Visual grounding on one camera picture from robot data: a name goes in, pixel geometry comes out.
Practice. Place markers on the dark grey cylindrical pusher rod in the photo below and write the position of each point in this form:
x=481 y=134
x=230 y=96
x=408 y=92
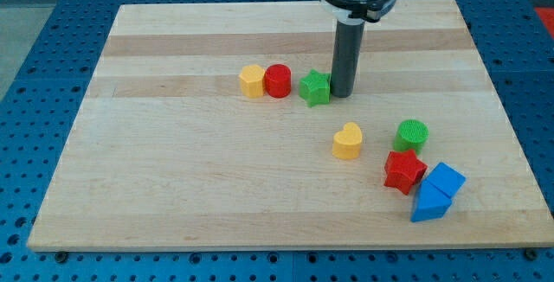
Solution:
x=347 y=44

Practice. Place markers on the green star block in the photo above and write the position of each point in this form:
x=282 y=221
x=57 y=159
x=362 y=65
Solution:
x=314 y=88

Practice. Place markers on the red star block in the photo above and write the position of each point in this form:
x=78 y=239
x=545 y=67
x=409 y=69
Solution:
x=403 y=170

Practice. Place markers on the red cylinder block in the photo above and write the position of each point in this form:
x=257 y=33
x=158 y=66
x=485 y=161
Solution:
x=277 y=80

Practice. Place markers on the yellow hexagon block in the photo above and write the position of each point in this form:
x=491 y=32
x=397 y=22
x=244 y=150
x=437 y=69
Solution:
x=251 y=80

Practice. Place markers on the yellow heart block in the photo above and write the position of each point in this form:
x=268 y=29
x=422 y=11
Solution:
x=347 y=142

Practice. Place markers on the green cylinder block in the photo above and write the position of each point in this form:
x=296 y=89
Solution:
x=411 y=134

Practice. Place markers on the wooden board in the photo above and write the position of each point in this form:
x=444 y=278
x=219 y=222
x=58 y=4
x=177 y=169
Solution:
x=166 y=154

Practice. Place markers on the blue cube block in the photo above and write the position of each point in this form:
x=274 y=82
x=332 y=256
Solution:
x=446 y=179

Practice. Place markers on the blue triangle block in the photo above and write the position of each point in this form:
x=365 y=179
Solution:
x=429 y=203

